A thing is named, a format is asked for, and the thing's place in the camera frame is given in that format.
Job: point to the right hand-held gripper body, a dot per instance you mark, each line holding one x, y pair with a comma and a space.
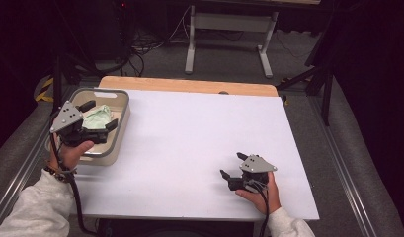
258, 164

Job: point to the light green garment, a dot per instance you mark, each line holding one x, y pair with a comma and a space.
97, 118

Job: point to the yellow black hazard tape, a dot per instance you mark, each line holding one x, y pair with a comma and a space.
41, 96

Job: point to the beige plastic bin grey rim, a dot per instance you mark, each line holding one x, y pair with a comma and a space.
119, 102

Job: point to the person's left hand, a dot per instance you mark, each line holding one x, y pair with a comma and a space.
71, 156

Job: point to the black tripod stand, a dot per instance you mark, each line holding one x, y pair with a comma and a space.
327, 98

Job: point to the white table mat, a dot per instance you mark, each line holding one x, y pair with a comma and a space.
189, 148

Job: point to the person's right hand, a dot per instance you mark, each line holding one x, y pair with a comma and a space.
270, 200

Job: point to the white metal desk frame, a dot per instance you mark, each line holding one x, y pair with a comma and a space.
232, 22

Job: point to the black metal stand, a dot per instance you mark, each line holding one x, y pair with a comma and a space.
56, 85

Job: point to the aluminium floor rail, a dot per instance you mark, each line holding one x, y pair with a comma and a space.
343, 173
21, 171

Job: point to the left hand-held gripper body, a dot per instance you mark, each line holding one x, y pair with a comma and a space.
67, 117

